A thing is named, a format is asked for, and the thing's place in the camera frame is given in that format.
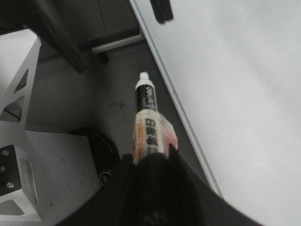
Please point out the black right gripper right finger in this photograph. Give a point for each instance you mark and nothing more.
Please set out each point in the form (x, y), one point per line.
(197, 204)

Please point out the white whiteboard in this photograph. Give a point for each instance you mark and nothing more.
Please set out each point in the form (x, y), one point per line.
(233, 69)

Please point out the black base wheel cover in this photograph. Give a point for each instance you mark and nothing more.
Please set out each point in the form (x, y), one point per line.
(105, 154)

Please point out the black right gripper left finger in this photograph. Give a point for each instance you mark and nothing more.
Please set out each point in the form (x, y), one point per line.
(136, 195)

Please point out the white whiteboard stand foot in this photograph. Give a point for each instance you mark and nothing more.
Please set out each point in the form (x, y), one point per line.
(100, 51)

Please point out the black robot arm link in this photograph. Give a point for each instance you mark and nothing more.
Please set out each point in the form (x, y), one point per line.
(47, 24)

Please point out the black white whiteboard marker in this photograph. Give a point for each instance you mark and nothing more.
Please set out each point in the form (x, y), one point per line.
(153, 133)

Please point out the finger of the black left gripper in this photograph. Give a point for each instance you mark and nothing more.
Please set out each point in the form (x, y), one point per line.
(162, 10)

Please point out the white metal robot base frame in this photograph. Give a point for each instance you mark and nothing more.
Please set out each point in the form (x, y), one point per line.
(42, 174)

